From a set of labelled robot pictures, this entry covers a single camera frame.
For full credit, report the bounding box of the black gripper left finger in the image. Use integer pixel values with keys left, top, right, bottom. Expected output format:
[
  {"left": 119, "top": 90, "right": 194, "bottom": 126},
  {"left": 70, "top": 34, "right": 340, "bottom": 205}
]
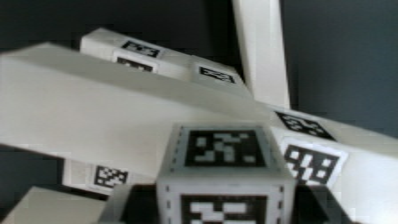
[{"left": 96, "top": 183, "right": 162, "bottom": 224}]

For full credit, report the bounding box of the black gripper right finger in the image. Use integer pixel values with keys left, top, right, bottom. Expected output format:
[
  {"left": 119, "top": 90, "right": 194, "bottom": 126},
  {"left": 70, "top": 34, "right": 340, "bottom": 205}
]
[{"left": 292, "top": 185, "right": 356, "bottom": 224}]

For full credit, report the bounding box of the long white chair back post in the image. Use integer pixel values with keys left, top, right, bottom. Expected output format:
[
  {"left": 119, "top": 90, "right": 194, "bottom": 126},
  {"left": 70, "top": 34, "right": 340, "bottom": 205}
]
[{"left": 0, "top": 44, "right": 398, "bottom": 224}]

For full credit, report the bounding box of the white chair seat piece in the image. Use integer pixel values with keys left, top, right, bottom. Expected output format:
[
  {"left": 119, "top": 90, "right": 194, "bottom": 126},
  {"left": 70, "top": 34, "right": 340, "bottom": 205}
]
[{"left": 62, "top": 160, "right": 146, "bottom": 195}]

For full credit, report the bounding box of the small white tagged cube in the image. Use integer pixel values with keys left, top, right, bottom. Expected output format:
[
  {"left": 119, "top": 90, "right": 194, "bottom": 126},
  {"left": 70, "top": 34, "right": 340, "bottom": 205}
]
[{"left": 0, "top": 186, "right": 105, "bottom": 224}]

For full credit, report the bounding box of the white chair leg with screw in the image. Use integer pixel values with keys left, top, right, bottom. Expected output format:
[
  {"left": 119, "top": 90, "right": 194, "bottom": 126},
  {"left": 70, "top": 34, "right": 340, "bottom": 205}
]
[{"left": 190, "top": 56, "right": 253, "bottom": 98}]

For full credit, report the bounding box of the white chair leg block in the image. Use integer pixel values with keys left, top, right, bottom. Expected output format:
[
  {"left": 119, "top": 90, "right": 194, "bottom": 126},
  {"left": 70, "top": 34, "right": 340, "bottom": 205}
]
[{"left": 80, "top": 28, "right": 192, "bottom": 81}]

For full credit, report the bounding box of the white U-shaped boundary frame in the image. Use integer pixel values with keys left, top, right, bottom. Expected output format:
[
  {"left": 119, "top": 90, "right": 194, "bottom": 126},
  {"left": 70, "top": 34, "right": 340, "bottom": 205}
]
[{"left": 231, "top": 0, "right": 290, "bottom": 108}]

